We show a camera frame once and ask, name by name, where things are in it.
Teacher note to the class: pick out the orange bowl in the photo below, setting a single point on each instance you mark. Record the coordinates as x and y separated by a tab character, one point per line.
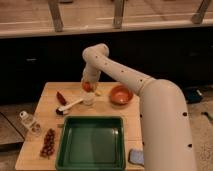
120	95

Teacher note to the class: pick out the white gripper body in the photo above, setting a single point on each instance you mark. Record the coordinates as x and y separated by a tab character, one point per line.
92	77

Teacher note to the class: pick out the wooden table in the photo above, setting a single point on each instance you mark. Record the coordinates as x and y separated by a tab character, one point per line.
29	158

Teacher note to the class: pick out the small yellow object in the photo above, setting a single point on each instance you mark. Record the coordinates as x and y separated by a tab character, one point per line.
98	93

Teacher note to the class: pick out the red chili pepper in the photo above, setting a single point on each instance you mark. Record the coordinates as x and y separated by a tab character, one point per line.
60	98

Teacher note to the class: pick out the red apple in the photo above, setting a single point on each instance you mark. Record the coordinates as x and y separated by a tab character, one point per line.
87	87

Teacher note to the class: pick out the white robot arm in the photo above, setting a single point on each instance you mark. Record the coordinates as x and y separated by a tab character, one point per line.
166	133

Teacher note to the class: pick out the green plastic tray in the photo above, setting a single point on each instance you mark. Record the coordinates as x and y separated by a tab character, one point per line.
91	143

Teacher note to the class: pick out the bunch of red grapes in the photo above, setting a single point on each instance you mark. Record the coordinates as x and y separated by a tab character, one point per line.
48	146

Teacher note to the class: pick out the white paper cup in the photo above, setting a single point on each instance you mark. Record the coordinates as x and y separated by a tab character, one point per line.
88	98

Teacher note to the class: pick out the blue sponge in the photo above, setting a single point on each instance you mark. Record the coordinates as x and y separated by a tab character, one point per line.
136	157

